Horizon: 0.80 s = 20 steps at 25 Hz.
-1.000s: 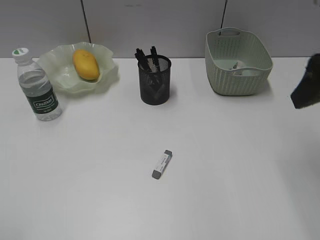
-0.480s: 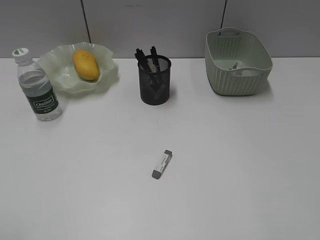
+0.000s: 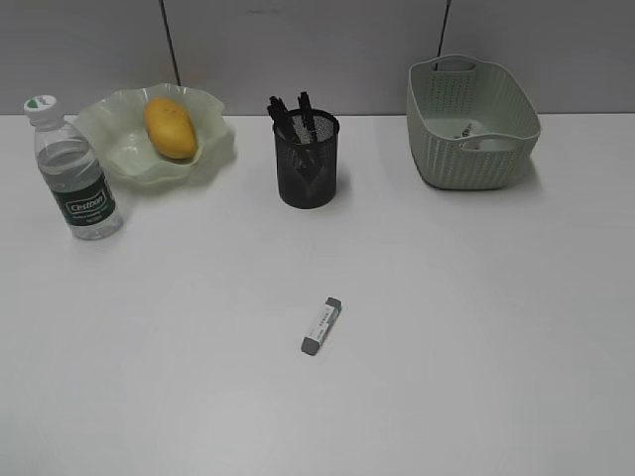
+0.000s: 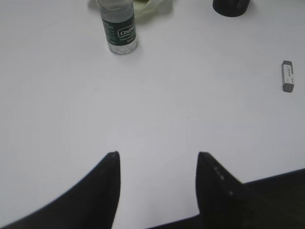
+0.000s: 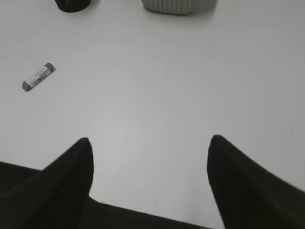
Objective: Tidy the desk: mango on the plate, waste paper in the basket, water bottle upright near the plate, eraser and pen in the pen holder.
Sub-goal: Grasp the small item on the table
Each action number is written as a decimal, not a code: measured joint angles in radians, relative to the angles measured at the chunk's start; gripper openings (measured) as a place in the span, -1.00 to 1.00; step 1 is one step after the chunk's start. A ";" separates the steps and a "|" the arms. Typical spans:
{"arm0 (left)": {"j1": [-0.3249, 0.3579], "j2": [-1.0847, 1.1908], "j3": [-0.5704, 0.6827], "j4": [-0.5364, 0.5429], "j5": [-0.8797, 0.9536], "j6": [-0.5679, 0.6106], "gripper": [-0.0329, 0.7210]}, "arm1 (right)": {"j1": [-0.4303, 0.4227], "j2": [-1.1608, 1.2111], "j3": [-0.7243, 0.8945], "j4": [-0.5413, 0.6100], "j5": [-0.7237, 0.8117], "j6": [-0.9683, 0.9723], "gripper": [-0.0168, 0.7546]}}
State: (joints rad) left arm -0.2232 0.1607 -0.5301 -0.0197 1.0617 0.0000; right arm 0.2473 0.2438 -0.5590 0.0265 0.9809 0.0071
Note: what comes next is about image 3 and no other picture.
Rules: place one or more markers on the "black mesh pen holder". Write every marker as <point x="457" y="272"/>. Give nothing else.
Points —
<point x="291" y="190"/>

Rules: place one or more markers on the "white waste paper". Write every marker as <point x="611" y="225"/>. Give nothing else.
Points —
<point x="469" y="133"/>

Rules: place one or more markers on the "pale green woven basket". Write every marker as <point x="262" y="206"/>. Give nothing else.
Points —
<point x="446" y="93"/>

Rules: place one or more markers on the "yellow mango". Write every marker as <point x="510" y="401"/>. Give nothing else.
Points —
<point x="170" y="129"/>

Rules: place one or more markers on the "clear plastic water bottle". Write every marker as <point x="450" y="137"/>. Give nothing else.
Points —
<point x="72" y="172"/>

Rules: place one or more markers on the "pale green wavy plate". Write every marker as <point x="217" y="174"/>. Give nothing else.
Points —
<point x="115" y="129"/>

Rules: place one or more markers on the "black marker pen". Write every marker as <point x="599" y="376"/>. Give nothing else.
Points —
<point x="284" y="123"/>
<point x="289" y="147"/>
<point x="310" y="125"/>

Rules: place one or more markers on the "grey white eraser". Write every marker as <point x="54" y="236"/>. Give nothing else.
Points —
<point x="301" y="169"/>
<point x="318" y="331"/>
<point x="314" y="186"/>

